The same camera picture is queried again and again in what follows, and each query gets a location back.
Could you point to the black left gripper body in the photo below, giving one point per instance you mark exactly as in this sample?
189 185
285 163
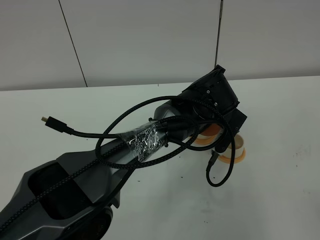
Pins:
211 97

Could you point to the brown clay teapot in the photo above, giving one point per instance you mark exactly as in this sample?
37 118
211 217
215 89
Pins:
212 130

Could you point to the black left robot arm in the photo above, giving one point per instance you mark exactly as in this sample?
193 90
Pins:
71 197

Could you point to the white teacup far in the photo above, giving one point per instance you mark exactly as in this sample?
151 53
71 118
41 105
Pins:
201 137

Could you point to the white teacup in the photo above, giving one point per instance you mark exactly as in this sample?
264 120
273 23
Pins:
201 137
239 148

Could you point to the orange saucer far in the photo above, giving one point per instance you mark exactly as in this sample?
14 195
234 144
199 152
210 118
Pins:
203 143

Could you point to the white teacup near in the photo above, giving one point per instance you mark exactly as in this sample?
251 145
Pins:
239 148

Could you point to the clear tape wrap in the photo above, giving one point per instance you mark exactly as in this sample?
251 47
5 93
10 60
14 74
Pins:
145 140

